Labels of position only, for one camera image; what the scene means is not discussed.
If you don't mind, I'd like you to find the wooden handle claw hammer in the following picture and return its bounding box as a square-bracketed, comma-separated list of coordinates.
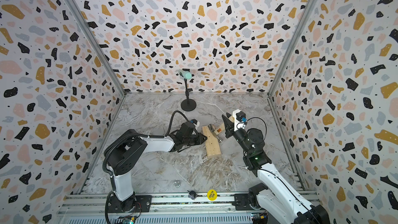
[207, 123, 225, 143]

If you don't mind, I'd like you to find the wooden block with nails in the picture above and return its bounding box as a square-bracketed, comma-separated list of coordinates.
[202, 125, 221, 158]

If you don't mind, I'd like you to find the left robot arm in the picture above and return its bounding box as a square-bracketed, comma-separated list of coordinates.
[102, 121, 207, 213]

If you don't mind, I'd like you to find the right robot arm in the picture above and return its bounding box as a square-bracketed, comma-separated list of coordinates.
[222, 110, 330, 224]

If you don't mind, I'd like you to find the microphone on black stand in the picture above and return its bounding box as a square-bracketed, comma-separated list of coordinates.
[179, 70, 197, 112]

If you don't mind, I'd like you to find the small clear disc on table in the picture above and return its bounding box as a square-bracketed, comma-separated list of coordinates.
[173, 180, 181, 188]

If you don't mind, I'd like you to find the yellow round sticker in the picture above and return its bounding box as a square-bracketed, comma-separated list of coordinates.
[207, 189, 218, 201]

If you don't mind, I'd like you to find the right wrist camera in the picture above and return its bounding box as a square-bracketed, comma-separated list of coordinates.
[232, 109, 247, 131]

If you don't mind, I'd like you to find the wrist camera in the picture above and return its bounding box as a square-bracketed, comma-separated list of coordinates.
[190, 119, 200, 129]
[232, 109, 247, 131]

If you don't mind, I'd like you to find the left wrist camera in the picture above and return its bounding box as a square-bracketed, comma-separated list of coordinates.
[190, 119, 200, 129]

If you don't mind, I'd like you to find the black knob on rail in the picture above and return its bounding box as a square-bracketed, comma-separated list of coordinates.
[188, 190, 198, 200]

